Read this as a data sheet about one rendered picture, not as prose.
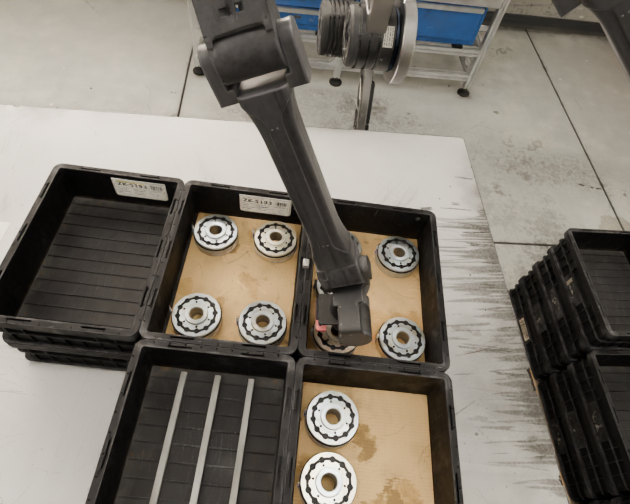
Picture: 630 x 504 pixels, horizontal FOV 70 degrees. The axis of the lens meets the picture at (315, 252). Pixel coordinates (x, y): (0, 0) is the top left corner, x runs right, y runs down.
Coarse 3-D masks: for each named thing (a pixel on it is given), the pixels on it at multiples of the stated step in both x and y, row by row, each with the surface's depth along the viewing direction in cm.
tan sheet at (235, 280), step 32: (256, 224) 114; (288, 224) 115; (192, 256) 107; (224, 256) 108; (256, 256) 109; (192, 288) 102; (224, 288) 103; (256, 288) 104; (288, 288) 105; (224, 320) 99; (288, 320) 100
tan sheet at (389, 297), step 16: (368, 240) 115; (416, 240) 117; (368, 256) 112; (416, 272) 111; (384, 288) 108; (400, 288) 108; (416, 288) 109; (384, 304) 105; (400, 304) 106; (416, 304) 106; (384, 320) 103; (416, 320) 104; (336, 336) 100; (368, 352) 98
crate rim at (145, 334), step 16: (256, 192) 106; (272, 192) 107; (176, 224) 99; (304, 240) 100; (304, 256) 98; (160, 272) 92; (304, 272) 96; (160, 288) 91; (144, 320) 86; (144, 336) 84; (160, 336) 85; (176, 336) 85; (192, 336) 86; (272, 352) 86; (288, 352) 86
